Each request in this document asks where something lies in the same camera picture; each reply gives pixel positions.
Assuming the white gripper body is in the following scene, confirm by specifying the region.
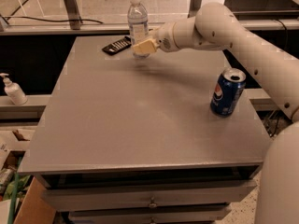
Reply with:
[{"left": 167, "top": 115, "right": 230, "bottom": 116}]
[{"left": 151, "top": 22, "right": 178, "bottom": 52}]

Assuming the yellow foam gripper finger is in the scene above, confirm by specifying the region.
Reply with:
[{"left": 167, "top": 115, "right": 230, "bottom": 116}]
[{"left": 133, "top": 38, "right": 159, "bottom": 55}]

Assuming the clear plastic water bottle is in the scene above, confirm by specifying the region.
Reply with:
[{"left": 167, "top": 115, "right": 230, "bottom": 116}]
[{"left": 127, "top": 0, "right": 149, "bottom": 45}]

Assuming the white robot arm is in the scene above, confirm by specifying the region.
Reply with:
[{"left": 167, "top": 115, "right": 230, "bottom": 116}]
[{"left": 133, "top": 2, "right": 299, "bottom": 224}]

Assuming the black rxbar chocolate bar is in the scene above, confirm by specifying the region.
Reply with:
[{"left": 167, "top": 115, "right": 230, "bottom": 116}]
[{"left": 102, "top": 36, "right": 131, "bottom": 56}]

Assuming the white pump dispenser bottle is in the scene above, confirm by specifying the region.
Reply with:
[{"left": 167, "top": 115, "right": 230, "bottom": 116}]
[{"left": 0, "top": 73, "right": 27, "bottom": 105}]

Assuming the blue pepsi can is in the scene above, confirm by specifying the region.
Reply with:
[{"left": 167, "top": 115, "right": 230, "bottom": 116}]
[{"left": 210, "top": 68, "right": 246, "bottom": 117}]

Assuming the grey drawer cabinet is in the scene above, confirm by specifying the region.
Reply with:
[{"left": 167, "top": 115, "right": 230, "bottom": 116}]
[{"left": 20, "top": 36, "right": 271, "bottom": 224}]

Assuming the metal railing frame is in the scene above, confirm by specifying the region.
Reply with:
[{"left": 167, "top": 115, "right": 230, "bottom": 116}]
[{"left": 0, "top": 0, "right": 299, "bottom": 35}]

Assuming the black cable on floor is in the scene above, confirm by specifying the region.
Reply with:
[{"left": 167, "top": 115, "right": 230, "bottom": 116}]
[{"left": 0, "top": 14, "right": 104, "bottom": 25}]

